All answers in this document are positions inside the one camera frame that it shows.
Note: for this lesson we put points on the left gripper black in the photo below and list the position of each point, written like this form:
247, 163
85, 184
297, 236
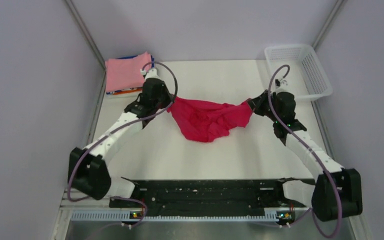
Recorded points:
169, 96

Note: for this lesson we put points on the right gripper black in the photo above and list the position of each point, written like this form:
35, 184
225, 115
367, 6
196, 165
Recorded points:
257, 103

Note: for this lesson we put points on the crimson red t shirt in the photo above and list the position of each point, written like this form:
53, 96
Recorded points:
204, 121

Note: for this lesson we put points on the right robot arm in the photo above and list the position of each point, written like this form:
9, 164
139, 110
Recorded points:
337, 192

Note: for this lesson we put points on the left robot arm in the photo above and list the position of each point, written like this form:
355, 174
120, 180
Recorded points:
88, 166

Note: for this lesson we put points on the white folded t shirt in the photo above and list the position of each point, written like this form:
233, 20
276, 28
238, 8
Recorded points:
108, 94

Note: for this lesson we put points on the orange folded t shirt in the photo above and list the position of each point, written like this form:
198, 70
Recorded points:
126, 91

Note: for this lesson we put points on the blue folded t shirt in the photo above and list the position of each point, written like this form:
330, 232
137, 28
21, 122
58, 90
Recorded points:
150, 59

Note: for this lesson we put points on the pink folded t shirt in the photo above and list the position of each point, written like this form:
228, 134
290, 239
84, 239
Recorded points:
125, 73

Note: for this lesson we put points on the white plastic basket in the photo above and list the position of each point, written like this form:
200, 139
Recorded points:
307, 79

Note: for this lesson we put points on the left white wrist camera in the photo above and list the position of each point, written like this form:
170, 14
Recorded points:
152, 73

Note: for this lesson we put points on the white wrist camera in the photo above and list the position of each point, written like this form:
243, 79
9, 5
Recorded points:
281, 85
152, 73

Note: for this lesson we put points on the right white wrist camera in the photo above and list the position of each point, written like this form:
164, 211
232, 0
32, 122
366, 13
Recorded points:
281, 85

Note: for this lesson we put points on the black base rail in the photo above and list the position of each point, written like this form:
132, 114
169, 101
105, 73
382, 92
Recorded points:
207, 198

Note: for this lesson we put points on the white cable duct strip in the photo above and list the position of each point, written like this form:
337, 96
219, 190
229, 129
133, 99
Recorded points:
132, 216

